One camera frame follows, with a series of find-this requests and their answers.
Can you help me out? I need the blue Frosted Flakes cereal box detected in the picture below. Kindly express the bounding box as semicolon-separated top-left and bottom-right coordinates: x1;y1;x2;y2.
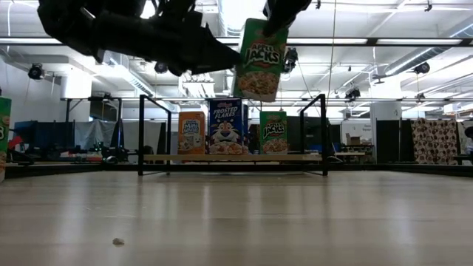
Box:
208;98;250;155

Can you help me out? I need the blue partition screen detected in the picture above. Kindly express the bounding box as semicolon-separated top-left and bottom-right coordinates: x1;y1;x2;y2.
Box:
13;120;75;151

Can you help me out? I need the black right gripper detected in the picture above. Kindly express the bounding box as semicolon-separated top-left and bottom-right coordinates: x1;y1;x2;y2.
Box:
262;0;313;38

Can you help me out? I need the light patterned fabric partition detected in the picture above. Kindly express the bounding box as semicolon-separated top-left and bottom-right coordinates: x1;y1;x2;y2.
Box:
410;117;459;166

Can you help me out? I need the wooden shelf with black frame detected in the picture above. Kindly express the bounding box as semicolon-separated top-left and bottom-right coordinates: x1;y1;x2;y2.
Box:
137;93;330;177

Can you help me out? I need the dark patterned fabric partition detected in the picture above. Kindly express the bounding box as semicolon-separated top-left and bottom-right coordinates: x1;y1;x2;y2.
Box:
248;123;261;154

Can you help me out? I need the thin hanging cable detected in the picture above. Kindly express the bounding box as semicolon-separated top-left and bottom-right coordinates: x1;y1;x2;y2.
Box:
325;0;338;108

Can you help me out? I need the green Apple Jacks cereal box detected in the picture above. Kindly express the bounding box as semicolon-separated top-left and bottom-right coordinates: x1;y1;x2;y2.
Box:
0;96;12;183
259;110;288;155
232;17;290;103

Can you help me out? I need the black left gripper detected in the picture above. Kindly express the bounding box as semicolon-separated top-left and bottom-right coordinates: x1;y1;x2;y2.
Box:
147;13;242;78

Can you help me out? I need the large round ceiling duct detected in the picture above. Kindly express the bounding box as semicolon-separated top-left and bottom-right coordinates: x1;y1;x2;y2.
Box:
217;0;269;33

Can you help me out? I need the orange Mini Wheats cereal box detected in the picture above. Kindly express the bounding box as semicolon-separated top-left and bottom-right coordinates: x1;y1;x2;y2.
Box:
177;111;206;155

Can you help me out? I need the person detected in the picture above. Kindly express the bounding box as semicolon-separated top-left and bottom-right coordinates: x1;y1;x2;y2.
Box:
463;126;473;155

